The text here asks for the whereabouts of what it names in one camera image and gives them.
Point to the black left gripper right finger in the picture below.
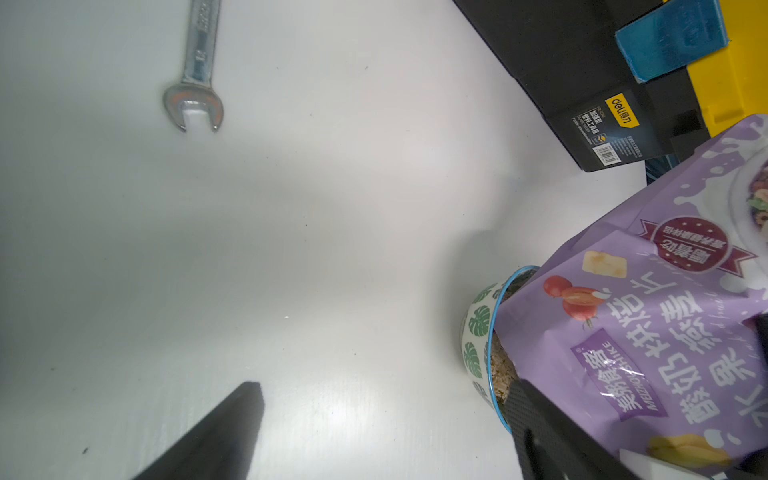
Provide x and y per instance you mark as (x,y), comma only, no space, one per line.
(550,445)

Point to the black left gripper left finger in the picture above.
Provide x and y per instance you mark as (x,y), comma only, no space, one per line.
(219,446)

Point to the purple oats bag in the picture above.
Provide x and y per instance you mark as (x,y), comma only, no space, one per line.
(642,328)

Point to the green leaf pattern bowl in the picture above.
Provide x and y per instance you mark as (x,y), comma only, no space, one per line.
(477,335)

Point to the silver open-end wrench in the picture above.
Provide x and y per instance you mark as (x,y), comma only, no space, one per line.
(194,91)

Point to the yellow and black toolbox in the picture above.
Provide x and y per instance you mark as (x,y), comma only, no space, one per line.
(620,82)

